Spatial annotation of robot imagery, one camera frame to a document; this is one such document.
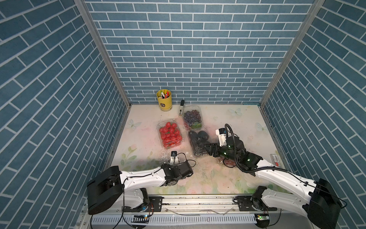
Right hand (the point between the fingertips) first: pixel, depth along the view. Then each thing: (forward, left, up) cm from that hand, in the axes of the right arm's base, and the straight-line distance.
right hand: (207, 146), depth 77 cm
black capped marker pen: (+43, +20, -12) cm, 49 cm away
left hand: (-10, +14, -16) cm, 23 cm away
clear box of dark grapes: (+28, +10, -10) cm, 32 cm away
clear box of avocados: (+13, +5, -14) cm, 20 cm away
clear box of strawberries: (+16, +25, -13) cm, 32 cm away
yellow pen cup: (+38, +32, -3) cm, 50 cm away
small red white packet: (+3, -44, -16) cm, 47 cm away
